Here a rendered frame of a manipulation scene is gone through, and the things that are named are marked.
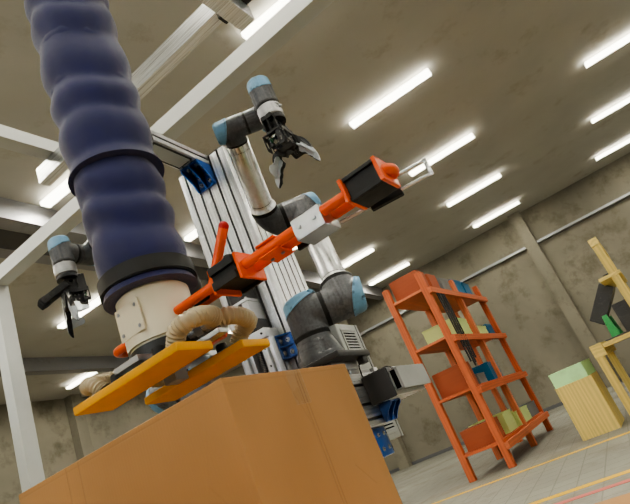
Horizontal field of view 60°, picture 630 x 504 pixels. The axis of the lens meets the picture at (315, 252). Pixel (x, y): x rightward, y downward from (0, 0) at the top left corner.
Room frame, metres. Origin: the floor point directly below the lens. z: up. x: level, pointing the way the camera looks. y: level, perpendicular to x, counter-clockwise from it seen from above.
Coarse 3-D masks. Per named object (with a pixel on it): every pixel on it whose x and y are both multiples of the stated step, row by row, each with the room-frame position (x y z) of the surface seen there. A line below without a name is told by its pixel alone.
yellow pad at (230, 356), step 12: (216, 348) 1.23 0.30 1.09; (228, 348) 1.16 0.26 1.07; (240, 348) 1.15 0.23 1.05; (252, 348) 1.19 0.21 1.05; (264, 348) 1.23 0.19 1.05; (216, 360) 1.18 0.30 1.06; (228, 360) 1.20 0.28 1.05; (240, 360) 1.25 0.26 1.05; (192, 372) 1.22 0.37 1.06; (204, 372) 1.22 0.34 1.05; (216, 372) 1.27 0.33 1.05; (180, 384) 1.24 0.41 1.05; (192, 384) 1.29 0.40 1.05; (156, 396) 1.28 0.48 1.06; (168, 396) 1.30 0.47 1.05; (180, 396) 1.36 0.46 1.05
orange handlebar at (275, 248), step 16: (320, 208) 0.93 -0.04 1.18; (336, 208) 0.93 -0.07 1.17; (352, 208) 0.96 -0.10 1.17; (272, 240) 0.98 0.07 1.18; (288, 240) 0.98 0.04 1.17; (256, 256) 1.01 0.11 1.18; (272, 256) 1.01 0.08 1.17; (208, 288) 1.07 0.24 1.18; (192, 304) 1.10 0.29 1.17; (208, 304) 1.14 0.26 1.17; (224, 336) 1.43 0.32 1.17
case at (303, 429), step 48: (240, 384) 0.88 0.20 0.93; (288, 384) 1.00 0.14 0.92; (336, 384) 1.14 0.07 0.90; (144, 432) 0.93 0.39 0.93; (192, 432) 0.89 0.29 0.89; (240, 432) 0.85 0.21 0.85; (288, 432) 0.95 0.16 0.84; (336, 432) 1.08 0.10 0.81; (48, 480) 1.06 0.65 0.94; (96, 480) 1.00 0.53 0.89; (144, 480) 0.95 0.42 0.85; (192, 480) 0.90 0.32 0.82; (240, 480) 0.86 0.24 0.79; (288, 480) 0.91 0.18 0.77; (336, 480) 1.03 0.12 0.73; (384, 480) 1.17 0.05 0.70
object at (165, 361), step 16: (160, 352) 1.00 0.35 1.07; (176, 352) 0.98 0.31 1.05; (192, 352) 1.03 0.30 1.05; (144, 368) 1.02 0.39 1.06; (160, 368) 1.04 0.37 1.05; (176, 368) 1.09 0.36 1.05; (112, 384) 1.06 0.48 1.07; (128, 384) 1.06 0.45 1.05; (144, 384) 1.11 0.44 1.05; (96, 400) 1.09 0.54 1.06; (112, 400) 1.13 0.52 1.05; (128, 400) 1.18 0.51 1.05
